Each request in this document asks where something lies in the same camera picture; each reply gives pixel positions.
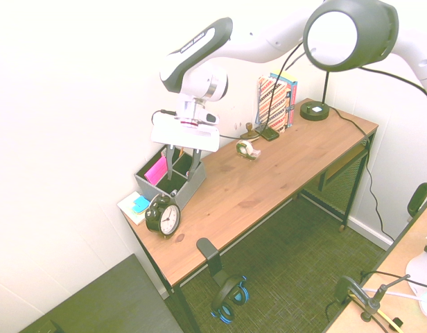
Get black headphone hook clamp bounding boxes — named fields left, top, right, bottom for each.
left=195, top=237, right=232, bottom=289

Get black desk lamp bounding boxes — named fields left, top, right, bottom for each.
left=299, top=69, right=331, bottom=122

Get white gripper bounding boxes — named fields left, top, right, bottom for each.
left=150, top=116, right=221, bottom=182

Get blue spine book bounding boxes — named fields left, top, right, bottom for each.
left=285, top=79, right=299, bottom=128

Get pink sticky notes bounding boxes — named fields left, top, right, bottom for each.
left=144, top=155, right=168, bottom=185

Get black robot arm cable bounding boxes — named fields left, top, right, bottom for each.
left=151, top=43, right=427, bottom=140

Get white cable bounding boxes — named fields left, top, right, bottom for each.
left=362, top=287, right=424, bottom=301

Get black twin-bell alarm clock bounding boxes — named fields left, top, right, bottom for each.
left=144, top=193, right=182, bottom=239

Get patterned striped book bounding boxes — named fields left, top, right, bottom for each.
left=256, top=74, right=290, bottom=134

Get black and blue headphones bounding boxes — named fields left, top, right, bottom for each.
left=209, top=273, right=251, bottom=325

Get white notepad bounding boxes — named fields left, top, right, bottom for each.
left=116, top=191, right=154, bottom=226

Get thin black table cable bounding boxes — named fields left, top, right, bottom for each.
left=360, top=269, right=427, bottom=291

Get black lamp power cable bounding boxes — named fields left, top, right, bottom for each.
left=328, top=106, right=397, bottom=242

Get grey desk organizer holder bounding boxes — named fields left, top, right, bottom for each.
left=134, top=144, right=207, bottom=212

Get clear tape dispenser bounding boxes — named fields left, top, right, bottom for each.
left=236, top=138, right=262, bottom=162

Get wooden rubber stamp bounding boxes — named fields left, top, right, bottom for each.
left=241, top=121, right=260, bottom=142

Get black metal C-clamp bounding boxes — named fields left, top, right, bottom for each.
left=334, top=273, right=412, bottom=323

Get wooden desk with black frame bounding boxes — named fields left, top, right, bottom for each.
left=121, top=99, right=379, bottom=333

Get black curved clamp handle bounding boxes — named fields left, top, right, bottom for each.
left=407, top=182, right=427, bottom=219

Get black cabinet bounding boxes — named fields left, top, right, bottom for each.
left=17, top=253, right=185, bottom=333

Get blue sticky note pad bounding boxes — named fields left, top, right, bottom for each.
left=132, top=195, right=151, bottom=213

